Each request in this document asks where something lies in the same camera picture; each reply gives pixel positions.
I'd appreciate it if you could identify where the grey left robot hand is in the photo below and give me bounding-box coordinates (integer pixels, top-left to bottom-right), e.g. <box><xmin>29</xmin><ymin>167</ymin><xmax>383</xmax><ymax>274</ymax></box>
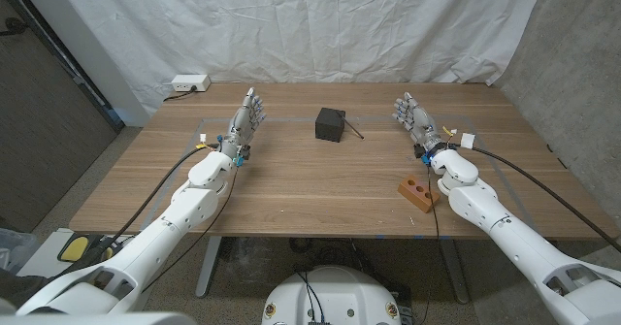
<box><xmin>216</xmin><ymin>86</ymin><xmax>268</xmax><ymax>168</ymax></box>

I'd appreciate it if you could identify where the orange foam block with holes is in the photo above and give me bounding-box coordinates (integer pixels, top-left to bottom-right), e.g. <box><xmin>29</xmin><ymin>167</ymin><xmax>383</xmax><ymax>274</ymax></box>
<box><xmin>397</xmin><ymin>174</ymin><xmax>441</xmax><ymax>214</ymax></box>

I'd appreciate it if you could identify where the dark thin pen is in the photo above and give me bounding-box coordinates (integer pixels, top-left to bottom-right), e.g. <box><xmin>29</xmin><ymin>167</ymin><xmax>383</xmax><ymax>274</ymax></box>
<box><xmin>335</xmin><ymin>111</ymin><xmax>366</xmax><ymax>141</ymax></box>

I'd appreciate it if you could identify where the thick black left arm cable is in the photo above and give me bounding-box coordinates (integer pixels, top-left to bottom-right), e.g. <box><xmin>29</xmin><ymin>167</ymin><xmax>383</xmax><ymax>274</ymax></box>
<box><xmin>48</xmin><ymin>146</ymin><xmax>220</xmax><ymax>283</ymax></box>

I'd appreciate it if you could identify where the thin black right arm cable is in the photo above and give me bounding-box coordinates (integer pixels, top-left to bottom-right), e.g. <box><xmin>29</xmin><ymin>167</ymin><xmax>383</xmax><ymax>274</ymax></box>
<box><xmin>420</xmin><ymin>165</ymin><xmax>441</xmax><ymax>325</ymax></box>

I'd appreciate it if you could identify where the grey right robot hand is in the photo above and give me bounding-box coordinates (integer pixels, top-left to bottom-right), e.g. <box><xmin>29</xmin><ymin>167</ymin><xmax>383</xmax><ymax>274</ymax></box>
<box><xmin>391</xmin><ymin>91</ymin><xmax>453</xmax><ymax>166</ymax></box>

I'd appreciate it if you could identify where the black power strip cord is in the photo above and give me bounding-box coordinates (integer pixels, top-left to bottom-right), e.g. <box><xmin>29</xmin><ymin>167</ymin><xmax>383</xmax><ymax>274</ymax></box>
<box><xmin>162</xmin><ymin>86</ymin><xmax>198</xmax><ymax>103</ymax></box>

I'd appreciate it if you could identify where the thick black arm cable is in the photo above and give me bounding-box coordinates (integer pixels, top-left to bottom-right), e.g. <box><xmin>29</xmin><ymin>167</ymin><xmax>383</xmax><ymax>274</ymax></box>
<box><xmin>453</xmin><ymin>143</ymin><xmax>621</xmax><ymax>254</ymax></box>
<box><xmin>48</xmin><ymin>146</ymin><xmax>220</xmax><ymax>283</ymax></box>

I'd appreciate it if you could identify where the black cube block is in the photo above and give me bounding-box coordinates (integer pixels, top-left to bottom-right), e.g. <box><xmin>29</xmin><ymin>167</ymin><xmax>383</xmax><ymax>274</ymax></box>
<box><xmin>314</xmin><ymin>107</ymin><xmax>347</xmax><ymax>144</ymax></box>

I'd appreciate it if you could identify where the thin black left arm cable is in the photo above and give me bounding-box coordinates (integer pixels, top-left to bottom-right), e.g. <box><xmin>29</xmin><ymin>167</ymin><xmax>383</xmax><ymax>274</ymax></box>
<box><xmin>140</xmin><ymin>167</ymin><xmax>240</xmax><ymax>295</ymax></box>

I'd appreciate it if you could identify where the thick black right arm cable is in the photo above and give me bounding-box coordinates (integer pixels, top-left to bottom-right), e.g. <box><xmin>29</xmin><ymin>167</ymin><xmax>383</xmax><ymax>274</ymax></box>
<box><xmin>453</xmin><ymin>143</ymin><xmax>621</xmax><ymax>254</ymax></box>

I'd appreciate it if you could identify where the grey table leg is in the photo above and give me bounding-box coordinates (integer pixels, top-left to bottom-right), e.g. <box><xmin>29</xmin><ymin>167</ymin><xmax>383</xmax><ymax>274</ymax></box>
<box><xmin>194</xmin><ymin>236</ymin><xmax>223</xmax><ymax>299</ymax></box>
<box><xmin>440</xmin><ymin>239</ymin><xmax>471</xmax><ymax>306</ymax></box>

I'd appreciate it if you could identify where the yellow and black foot pedal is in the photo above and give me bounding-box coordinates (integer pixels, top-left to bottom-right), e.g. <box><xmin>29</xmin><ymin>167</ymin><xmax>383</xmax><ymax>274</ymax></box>
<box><xmin>56</xmin><ymin>233</ymin><xmax>122</xmax><ymax>264</ymax></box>

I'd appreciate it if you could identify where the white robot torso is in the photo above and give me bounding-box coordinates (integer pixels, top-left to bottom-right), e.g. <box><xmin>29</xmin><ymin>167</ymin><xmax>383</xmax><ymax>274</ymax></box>
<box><xmin>260</xmin><ymin>265</ymin><xmax>403</xmax><ymax>325</ymax></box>

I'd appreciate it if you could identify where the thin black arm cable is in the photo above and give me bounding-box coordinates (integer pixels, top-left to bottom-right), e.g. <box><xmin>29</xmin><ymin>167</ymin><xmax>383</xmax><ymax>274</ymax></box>
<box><xmin>140</xmin><ymin>167</ymin><xmax>240</xmax><ymax>295</ymax></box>
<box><xmin>420</xmin><ymin>165</ymin><xmax>441</xmax><ymax>325</ymax></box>

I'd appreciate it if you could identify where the white fabric backdrop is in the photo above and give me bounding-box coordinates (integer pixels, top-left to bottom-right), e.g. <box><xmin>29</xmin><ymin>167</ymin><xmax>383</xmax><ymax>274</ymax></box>
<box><xmin>48</xmin><ymin>0</ymin><xmax>549</xmax><ymax>117</ymax></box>

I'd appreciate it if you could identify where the white power strip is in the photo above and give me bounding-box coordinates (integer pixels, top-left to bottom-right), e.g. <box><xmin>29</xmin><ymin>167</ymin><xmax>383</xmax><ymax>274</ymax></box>
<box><xmin>171</xmin><ymin>74</ymin><xmax>212</xmax><ymax>93</ymax></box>

